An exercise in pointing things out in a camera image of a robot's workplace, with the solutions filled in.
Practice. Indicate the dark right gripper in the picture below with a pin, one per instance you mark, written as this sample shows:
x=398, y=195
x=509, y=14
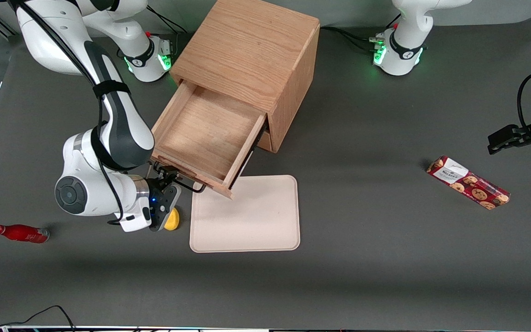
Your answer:
x=155, y=186

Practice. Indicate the wooden drawer with light interior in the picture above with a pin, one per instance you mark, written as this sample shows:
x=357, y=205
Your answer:
x=201, y=133

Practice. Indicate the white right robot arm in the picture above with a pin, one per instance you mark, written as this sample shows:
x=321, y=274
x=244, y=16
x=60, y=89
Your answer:
x=85, y=193

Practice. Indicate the wooden drawer front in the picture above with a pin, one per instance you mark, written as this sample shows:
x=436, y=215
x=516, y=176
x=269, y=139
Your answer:
x=265, y=142

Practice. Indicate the wooden drawer cabinet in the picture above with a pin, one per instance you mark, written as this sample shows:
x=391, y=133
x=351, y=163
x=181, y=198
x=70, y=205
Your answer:
x=256, y=50

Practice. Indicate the yellow lemon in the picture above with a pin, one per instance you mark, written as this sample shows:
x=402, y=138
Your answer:
x=173, y=222

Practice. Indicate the red cookie package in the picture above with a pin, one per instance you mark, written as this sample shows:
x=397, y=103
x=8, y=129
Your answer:
x=468, y=183

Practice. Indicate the cream rectangular tray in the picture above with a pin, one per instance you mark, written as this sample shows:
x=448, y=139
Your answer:
x=247, y=221

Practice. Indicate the red bottle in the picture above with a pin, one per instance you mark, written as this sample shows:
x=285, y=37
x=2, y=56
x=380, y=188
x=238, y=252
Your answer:
x=21, y=233

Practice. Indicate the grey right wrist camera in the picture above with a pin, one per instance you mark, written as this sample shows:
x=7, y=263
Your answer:
x=134, y=221

